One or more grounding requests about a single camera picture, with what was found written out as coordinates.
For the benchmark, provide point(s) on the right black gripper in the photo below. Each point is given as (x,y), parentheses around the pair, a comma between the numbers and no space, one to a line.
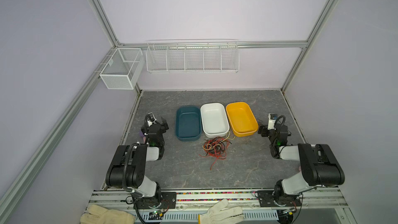
(266,130)

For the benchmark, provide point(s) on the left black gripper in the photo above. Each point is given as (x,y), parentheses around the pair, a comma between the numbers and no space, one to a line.
(156,124)

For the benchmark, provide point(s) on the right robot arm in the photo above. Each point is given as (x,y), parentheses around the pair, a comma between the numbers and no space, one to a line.
(318,165)

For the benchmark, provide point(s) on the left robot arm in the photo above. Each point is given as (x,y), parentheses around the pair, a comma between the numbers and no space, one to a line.
(127,168)

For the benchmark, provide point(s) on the purple pink hairbrush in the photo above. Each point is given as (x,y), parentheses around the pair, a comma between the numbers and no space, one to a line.
(142,135)

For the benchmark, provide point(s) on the teal plastic bin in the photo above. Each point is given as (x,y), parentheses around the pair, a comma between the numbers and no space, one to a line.
(188,126)

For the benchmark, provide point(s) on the yellow plastic bin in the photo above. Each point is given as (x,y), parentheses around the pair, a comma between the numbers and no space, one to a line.
(242,119)

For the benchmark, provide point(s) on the white plastic bin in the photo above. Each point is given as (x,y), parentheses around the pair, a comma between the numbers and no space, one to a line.
(214,120)

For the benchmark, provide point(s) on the white work glove centre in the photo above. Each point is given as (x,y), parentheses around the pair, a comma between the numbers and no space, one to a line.
(220,213)

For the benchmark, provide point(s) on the white work glove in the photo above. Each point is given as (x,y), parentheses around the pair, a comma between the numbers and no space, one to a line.
(220,213)
(100,215)

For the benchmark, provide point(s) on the white work glove left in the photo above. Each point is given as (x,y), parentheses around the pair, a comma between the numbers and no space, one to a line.
(100,215)

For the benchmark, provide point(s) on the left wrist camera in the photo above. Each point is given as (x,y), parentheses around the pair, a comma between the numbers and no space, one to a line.
(151,118)

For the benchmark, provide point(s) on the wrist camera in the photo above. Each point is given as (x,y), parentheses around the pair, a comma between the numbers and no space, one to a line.
(151,118)
(271,121)

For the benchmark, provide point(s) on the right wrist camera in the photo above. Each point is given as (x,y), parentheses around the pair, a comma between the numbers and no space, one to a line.
(271,121)

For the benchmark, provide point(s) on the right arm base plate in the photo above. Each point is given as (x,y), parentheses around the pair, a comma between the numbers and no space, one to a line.
(267,198)

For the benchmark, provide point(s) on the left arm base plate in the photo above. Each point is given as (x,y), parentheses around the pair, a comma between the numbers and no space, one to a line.
(165,200)

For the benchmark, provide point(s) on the white wire mesh box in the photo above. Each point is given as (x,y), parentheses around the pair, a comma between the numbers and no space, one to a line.
(122,70)

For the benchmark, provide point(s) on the long white wire basket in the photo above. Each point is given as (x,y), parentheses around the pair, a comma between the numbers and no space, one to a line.
(193,56)

